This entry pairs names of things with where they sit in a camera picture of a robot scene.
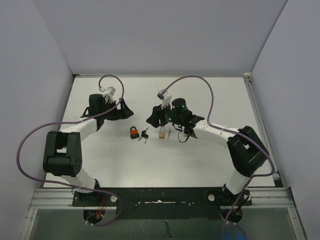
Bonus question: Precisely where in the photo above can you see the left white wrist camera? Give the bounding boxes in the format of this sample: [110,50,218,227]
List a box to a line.
[99,86,116,104]

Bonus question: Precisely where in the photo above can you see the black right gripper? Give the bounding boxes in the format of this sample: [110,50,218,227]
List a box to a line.
[147,100,183,128]

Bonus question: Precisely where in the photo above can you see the black headed key bunch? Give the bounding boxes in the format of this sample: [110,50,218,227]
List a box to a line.
[138,127,149,144]

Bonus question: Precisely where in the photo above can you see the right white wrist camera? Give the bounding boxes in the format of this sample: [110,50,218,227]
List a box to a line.
[157,89,172,109]

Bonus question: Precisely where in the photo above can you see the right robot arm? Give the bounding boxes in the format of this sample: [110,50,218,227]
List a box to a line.
[146,98,269,205]

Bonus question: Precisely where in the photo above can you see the aluminium table frame rail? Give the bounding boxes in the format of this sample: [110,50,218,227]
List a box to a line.
[243,72,307,240]

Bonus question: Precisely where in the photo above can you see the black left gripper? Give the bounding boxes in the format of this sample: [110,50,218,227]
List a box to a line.
[100,98,133,121]

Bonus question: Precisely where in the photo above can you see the orange black padlock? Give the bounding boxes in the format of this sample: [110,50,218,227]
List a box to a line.
[129,126,140,140]

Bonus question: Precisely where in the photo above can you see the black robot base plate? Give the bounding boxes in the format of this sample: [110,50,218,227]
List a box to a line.
[72,187,252,220]

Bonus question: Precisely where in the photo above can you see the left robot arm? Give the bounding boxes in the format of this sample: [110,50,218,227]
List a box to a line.
[43,93,134,206]

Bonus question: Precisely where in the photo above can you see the long shackle brass padlock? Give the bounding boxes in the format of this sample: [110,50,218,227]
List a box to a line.
[158,126,166,139]

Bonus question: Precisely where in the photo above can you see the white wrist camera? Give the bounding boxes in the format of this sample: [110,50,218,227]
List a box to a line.
[99,86,116,104]
[157,89,172,109]

